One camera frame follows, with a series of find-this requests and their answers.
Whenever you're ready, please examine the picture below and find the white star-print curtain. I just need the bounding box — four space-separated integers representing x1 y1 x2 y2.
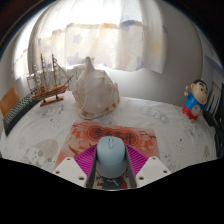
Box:
28 0 168 81

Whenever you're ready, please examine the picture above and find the light blue computer mouse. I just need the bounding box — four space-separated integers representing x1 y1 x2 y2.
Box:
95 135 128 179

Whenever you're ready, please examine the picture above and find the large white conch shell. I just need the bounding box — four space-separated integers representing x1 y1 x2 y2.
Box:
71 56 121 120

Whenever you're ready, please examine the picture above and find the cartoon boy figure clock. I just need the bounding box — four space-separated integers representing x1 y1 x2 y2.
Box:
181 78 210 121

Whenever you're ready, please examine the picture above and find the white printed tablecloth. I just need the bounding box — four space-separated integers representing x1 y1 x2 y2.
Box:
0 89 221 191

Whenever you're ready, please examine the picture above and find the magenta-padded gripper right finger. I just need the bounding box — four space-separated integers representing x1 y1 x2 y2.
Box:
125 143 172 190

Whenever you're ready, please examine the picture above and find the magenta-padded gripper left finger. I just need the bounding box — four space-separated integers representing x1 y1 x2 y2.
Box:
53 143 99 190

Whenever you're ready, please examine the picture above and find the black keyboard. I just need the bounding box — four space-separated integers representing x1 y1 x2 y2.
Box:
2 92 43 137

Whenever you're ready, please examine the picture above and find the wooden model sailing ship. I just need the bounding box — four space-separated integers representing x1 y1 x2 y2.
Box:
30 53 75 108

